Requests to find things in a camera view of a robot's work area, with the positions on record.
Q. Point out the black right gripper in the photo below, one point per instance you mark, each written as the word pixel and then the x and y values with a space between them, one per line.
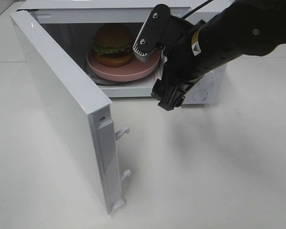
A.
pixel 191 52

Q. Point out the white round door button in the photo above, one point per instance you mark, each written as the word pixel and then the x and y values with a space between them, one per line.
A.
pixel 200 95

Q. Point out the pink round plate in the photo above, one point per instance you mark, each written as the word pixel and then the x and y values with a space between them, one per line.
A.
pixel 132 71

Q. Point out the toy burger with lettuce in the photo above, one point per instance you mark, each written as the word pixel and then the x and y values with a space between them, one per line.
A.
pixel 112 45

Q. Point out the white microwave door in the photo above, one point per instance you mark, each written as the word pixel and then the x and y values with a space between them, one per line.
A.
pixel 78 108

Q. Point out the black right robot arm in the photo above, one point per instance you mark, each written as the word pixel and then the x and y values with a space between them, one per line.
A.
pixel 246 27

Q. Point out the glass microwave turntable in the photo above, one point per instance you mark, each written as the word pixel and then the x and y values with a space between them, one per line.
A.
pixel 103 82

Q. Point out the white microwave oven body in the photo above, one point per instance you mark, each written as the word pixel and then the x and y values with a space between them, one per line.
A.
pixel 74 23

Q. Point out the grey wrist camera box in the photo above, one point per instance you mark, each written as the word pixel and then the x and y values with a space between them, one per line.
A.
pixel 151 32

